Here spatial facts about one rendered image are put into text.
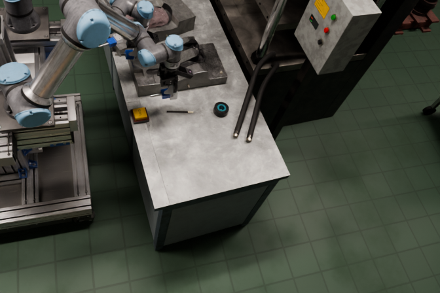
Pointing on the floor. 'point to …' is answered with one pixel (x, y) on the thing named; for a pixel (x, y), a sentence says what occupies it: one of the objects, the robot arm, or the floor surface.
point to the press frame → (389, 20)
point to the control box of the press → (329, 33)
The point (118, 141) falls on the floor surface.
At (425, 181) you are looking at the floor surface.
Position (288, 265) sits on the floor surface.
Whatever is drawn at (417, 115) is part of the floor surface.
